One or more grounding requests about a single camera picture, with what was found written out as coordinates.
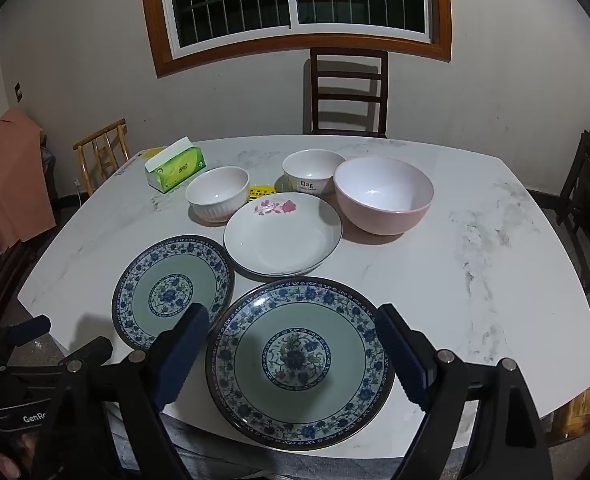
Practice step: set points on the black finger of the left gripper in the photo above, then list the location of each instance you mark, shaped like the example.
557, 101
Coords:
29, 330
89, 359

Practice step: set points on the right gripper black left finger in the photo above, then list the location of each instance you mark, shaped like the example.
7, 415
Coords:
155, 382

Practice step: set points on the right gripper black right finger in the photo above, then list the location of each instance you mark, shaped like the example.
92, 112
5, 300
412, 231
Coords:
437, 381

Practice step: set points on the small blue floral plate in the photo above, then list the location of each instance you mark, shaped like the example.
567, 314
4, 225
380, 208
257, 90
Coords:
163, 281

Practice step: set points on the large blue floral plate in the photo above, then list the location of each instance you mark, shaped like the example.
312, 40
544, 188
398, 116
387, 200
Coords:
297, 365

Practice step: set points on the white plate pink roses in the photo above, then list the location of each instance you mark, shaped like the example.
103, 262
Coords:
283, 234

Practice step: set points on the white ribbed bowl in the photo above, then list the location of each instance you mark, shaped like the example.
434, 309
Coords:
216, 195

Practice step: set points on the large pink bowl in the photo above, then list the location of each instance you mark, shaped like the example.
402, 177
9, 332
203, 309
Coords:
381, 195

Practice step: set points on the white bowl with Dog text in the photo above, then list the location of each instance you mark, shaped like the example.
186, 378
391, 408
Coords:
312, 171

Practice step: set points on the pink cloth on chair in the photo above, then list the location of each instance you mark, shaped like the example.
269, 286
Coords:
25, 209

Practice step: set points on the green tissue box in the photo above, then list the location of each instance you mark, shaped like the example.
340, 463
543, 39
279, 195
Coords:
174, 164

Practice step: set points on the bamboo chair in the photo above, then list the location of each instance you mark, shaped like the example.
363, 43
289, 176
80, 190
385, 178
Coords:
101, 154

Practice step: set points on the yellow round warning sticker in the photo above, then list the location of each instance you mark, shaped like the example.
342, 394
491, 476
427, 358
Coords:
259, 191

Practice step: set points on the window with wooden frame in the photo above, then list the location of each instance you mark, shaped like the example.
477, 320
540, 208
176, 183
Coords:
189, 33

